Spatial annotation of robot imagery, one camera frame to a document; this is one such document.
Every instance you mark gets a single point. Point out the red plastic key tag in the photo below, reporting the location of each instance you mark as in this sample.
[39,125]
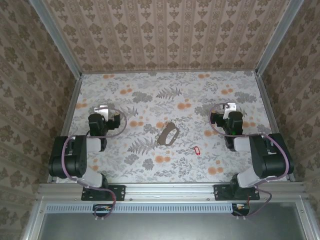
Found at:
[197,151]

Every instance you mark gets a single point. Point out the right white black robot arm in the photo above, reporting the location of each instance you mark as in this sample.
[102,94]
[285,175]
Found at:
[265,157]

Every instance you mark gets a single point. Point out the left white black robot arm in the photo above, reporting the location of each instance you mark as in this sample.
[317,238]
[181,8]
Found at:
[75,155]

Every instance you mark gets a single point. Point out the black controller board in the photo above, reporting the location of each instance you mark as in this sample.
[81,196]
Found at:
[241,209]
[102,210]

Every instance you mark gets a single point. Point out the grey steel sheet panel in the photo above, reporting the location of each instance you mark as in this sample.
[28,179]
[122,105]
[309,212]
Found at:
[175,227]

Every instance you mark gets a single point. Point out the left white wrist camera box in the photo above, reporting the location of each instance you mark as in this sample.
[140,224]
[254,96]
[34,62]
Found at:
[102,110]

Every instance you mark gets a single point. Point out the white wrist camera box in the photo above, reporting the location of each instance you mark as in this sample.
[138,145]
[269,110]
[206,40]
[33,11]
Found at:
[231,106]
[102,110]

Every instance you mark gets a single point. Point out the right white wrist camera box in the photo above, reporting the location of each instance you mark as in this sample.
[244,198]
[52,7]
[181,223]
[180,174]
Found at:
[231,106]

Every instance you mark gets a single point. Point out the aluminium table edge rail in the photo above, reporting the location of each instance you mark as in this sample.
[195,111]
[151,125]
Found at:
[73,105]
[268,105]

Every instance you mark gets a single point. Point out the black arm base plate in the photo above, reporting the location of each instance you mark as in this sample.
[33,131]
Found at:
[221,192]
[117,192]

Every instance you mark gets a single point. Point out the aluminium frame post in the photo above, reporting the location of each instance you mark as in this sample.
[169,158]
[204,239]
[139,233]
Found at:
[275,40]
[57,42]

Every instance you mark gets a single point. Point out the aluminium extrusion rail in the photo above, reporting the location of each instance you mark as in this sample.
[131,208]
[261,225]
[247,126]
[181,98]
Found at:
[170,191]

